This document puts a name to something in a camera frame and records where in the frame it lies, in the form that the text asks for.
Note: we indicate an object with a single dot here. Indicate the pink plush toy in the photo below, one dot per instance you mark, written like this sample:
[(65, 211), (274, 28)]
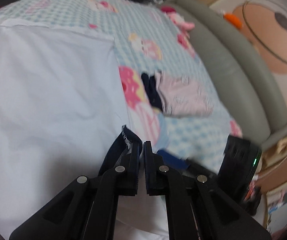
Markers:
[(181, 20)]

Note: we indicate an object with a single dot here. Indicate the orange plush toy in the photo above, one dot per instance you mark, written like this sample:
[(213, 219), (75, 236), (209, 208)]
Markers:
[(232, 18)]

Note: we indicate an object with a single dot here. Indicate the folded pink printed garment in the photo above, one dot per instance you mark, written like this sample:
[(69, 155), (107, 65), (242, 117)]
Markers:
[(183, 95)]

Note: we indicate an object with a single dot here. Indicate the grey padded bed headboard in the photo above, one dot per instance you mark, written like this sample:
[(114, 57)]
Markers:
[(233, 62)]

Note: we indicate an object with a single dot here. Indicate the checkered cartoon print blanket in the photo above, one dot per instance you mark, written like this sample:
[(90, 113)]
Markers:
[(143, 25)]

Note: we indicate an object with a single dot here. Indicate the white shirt with navy trim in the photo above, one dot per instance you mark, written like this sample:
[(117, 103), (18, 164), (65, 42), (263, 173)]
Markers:
[(46, 92)]

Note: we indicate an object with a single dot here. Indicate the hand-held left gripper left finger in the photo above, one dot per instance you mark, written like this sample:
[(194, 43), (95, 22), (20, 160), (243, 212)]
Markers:
[(134, 155)]

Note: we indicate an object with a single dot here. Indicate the pile of black clothes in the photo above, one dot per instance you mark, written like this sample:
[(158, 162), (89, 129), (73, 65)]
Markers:
[(6, 2)]

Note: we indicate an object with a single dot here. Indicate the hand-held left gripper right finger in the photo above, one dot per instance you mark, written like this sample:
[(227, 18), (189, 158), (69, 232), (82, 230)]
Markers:
[(148, 155)]

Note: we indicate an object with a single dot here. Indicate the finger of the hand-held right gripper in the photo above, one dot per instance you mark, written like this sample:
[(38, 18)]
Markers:
[(173, 160)]

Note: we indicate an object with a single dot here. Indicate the folded navy garment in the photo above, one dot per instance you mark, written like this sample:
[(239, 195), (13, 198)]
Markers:
[(152, 90)]

